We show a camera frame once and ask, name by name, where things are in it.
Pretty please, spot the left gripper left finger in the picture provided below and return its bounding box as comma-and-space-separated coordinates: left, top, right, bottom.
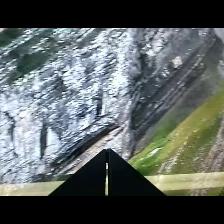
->
48, 148, 109, 197

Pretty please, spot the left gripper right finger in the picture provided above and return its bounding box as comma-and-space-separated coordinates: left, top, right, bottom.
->
107, 148, 167, 197

